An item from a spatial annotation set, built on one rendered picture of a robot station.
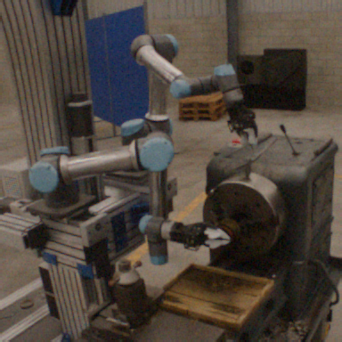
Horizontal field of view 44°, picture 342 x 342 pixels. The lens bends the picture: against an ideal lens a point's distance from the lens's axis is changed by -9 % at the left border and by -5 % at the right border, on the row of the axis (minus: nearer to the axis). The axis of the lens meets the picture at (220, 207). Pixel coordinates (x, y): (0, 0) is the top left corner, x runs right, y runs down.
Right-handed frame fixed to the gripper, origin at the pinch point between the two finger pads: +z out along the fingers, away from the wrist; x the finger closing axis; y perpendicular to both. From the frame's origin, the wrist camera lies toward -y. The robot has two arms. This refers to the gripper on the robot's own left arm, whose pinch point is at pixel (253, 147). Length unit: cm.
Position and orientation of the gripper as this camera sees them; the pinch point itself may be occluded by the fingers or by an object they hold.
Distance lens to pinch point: 178.5
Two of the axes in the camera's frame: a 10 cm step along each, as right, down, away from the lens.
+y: -4.6, 3.4, -8.2
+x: 8.2, -1.7, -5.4
